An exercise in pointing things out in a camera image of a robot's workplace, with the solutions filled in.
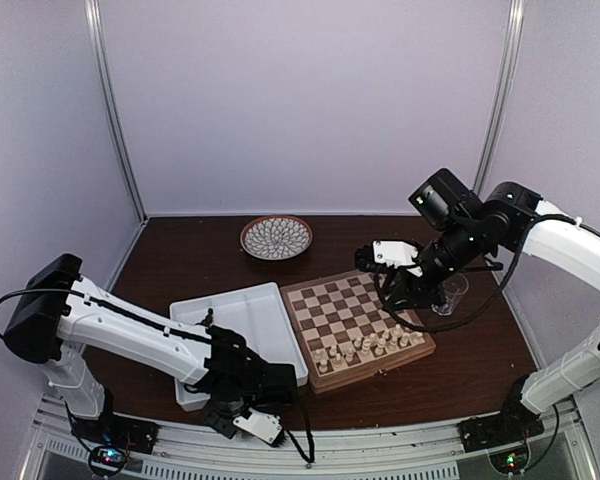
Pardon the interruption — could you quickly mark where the white chess king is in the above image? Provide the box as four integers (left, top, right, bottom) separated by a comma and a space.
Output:
359, 337, 372, 358

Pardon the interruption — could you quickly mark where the clear drinking glass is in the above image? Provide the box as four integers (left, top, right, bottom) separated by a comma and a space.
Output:
431, 273, 469, 316

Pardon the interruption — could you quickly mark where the floral patterned ceramic plate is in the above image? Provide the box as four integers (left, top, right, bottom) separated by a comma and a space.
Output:
240, 215, 313, 261

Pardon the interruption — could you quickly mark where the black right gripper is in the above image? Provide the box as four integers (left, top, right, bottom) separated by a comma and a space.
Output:
381, 216, 483, 312

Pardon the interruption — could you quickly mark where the wooden chess board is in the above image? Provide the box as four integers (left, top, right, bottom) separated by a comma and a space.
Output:
281, 271, 436, 394

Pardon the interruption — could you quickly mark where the pile of dark chess pieces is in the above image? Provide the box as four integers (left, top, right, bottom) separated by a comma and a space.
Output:
204, 308, 214, 326

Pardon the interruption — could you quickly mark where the white chess rook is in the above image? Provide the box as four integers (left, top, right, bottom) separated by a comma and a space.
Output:
399, 333, 411, 349

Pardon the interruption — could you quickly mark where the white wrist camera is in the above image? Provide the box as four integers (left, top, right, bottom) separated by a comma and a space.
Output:
354, 240, 423, 278
233, 408, 284, 446

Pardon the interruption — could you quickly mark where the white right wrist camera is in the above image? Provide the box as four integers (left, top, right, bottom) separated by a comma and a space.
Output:
354, 240, 423, 278

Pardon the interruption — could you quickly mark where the aluminium corner post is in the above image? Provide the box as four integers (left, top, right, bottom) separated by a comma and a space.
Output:
473, 0, 526, 195
84, 0, 148, 223

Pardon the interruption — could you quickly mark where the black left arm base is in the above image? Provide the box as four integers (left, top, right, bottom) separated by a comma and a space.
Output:
65, 388, 159, 479

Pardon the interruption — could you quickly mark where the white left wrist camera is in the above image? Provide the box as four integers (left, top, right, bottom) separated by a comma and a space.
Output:
233, 408, 284, 446

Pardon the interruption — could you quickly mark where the aluminium corner post right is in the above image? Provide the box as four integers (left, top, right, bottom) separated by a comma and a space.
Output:
473, 0, 526, 195

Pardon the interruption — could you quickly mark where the white compartment tray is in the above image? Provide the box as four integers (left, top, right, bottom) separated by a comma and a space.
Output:
169, 282, 309, 387

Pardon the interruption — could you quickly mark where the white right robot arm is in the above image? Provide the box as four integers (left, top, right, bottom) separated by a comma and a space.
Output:
370, 168, 600, 442

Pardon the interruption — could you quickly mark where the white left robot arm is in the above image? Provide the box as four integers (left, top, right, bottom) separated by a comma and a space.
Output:
0, 254, 297, 446

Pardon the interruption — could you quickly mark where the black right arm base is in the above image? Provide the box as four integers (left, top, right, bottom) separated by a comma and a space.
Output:
458, 382, 545, 477

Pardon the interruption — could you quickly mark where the aluminium corner post left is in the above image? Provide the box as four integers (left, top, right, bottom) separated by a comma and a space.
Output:
84, 0, 148, 223

